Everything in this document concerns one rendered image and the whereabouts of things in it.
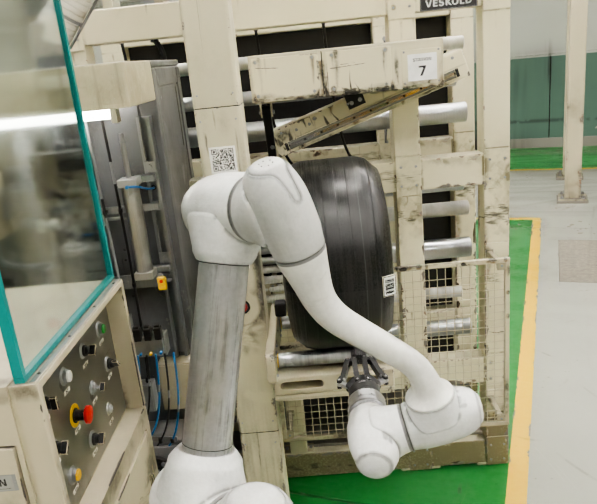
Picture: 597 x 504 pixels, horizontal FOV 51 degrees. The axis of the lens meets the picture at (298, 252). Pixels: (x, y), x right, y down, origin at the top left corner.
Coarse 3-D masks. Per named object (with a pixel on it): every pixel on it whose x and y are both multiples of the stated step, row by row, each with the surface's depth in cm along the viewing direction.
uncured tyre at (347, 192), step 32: (320, 160) 185; (352, 160) 182; (320, 192) 171; (352, 192) 170; (352, 224) 166; (384, 224) 169; (352, 256) 165; (384, 256) 167; (288, 288) 171; (352, 288) 167; (384, 320) 175
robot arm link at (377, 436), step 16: (352, 416) 137; (368, 416) 134; (384, 416) 133; (400, 416) 132; (352, 432) 133; (368, 432) 130; (384, 432) 130; (400, 432) 130; (352, 448) 131; (368, 448) 128; (384, 448) 127; (400, 448) 131; (368, 464) 128; (384, 464) 127
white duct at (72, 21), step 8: (64, 0) 191; (72, 0) 191; (80, 0) 192; (88, 0) 194; (64, 8) 192; (72, 8) 192; (80, 8) 194; (88, 8) 197; (64, 16) 193; (72, 16) 194; (80, 16) 196; (72, 24) 196; (72, 32) 198
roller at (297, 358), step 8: (288, 352) 189; (296, 352) 189; (304, 352) 188; (312, 352) 188; (320, 352) 188; (328, 352) 188; (336, 352) 187; (344, 352) 187; (280, 360) 188; (288, 360) 188; (296, 360) 188; (304, 360) 187; (312, 360) 187; (320, 360) 187; (328, 360) 187; (336, 360) 187
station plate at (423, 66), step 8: (408, 56) 194; (416, 56) 194; (424, 56) 194; (432, 56) 194; (408, 64) 194; (416, 64) 194; (424, 64) 194; (432, 64) 194; (408, 72) 195; (416, 72) 195; (424, 72) 195; (432, 72) 195; (408, 80) 196; (416, 80) 196
